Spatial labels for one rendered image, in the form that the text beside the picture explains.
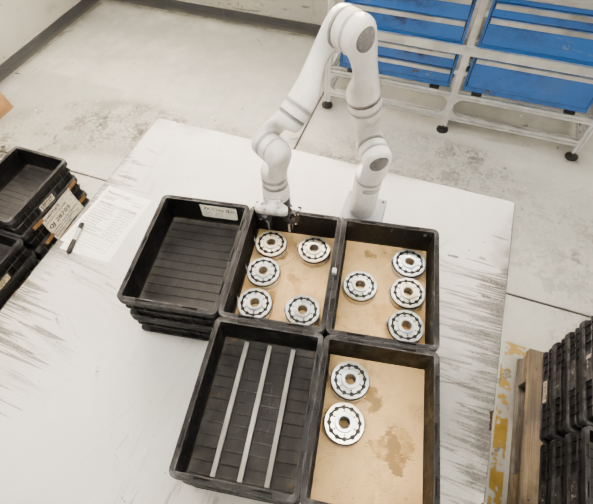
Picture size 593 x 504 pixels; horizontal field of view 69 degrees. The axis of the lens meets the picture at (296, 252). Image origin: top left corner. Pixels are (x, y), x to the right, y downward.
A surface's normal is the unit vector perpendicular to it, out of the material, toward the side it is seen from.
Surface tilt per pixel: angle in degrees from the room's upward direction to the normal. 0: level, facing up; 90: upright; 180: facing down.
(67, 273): 0
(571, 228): 0
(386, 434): 0
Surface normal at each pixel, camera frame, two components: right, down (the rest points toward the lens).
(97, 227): -0.02, -0.56
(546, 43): -0.34, 0.78
